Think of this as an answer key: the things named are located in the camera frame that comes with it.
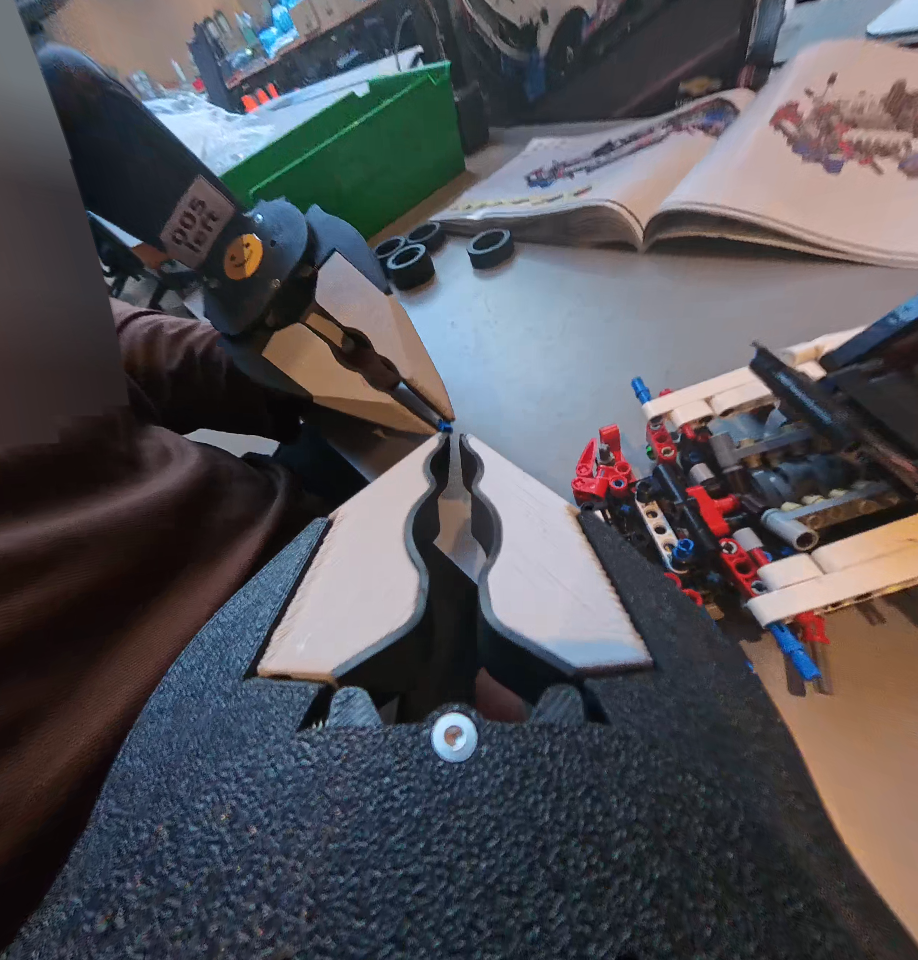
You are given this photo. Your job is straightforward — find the person's left forearm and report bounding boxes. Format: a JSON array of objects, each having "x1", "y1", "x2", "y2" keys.
[{"x1": 110, "y1": 300, "x2": 310, "y2": 444}]

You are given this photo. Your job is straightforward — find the toy brick race car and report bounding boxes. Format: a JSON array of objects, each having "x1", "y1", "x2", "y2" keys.
[{"x1": 571, "y1": 281, "x2": 918, "y2": 695}]

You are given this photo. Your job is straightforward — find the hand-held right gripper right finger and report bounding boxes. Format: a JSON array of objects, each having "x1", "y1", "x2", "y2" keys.
[{"x1": 459, "y1": 433, "x2": 653, "y2": 676}]

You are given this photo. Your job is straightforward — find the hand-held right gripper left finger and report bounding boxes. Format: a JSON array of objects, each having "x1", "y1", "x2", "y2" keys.
[{"x1": 258, "y1": 432, "x2": 452, "y2": 685}]

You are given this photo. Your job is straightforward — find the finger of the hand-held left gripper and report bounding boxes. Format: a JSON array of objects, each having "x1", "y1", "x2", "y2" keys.
[
  {"x1": 314, "y1": 249, "x2": 457, "y2": 423},
  {"x1": 262, "y1": 321, "x2": 441, "y2": 438}
]

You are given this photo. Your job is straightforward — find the black car set box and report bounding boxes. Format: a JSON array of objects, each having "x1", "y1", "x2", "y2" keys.
[{"x1": 414, "y1": 0, "x2": 786, "y2": 129}]

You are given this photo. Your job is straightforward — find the green plastic bin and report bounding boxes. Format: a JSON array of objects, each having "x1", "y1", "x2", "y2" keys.
[{"x1": 219, "y1": 61, "x2": 467, "y2": 241}]

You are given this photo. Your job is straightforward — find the open instruction booklet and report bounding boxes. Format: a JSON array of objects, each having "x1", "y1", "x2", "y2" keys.
[{"x1": 432, "y1": 37, "x2": 918, "y2": 270}]

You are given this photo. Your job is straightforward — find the person's brown hoodie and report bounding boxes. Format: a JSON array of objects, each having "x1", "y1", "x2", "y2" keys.
[{"x1": 0, "y1": 405, "x2": 332, "y2": 960}]

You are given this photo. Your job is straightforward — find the crumpled clear plastic wrap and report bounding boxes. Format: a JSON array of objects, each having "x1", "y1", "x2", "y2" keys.
[{"x1": 140, "y1": 90, "x2": 280, "y2": 177}]

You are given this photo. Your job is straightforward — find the cluttered background shelf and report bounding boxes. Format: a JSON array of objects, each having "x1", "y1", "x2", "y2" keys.
[{"x1": 189, "y1": 0, "x2": 430, "y2": 114}]

